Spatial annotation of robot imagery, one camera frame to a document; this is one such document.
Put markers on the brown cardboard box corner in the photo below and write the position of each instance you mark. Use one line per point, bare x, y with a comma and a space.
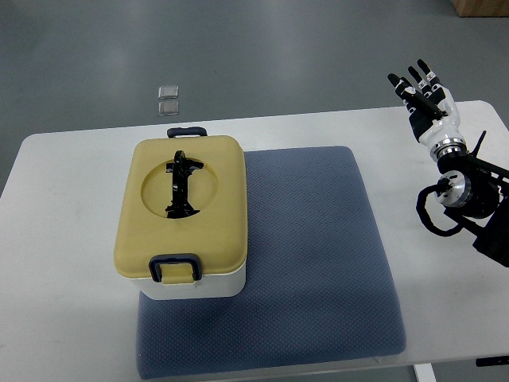
481, 8

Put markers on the blue grey cushion mat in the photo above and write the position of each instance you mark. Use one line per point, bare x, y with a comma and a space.
318, 287

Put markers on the white table leg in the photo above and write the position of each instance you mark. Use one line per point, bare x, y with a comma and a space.
424, 373

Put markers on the white storage box base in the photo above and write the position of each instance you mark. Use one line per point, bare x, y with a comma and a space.
210, 286

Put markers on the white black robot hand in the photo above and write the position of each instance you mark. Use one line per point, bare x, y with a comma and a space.
433, 115

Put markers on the black table control panel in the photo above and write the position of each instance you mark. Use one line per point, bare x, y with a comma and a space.
492, 361

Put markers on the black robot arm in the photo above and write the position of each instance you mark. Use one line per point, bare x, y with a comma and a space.
474, 194

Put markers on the yellow storage box lid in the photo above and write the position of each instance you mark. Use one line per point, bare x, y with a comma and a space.
184, 211

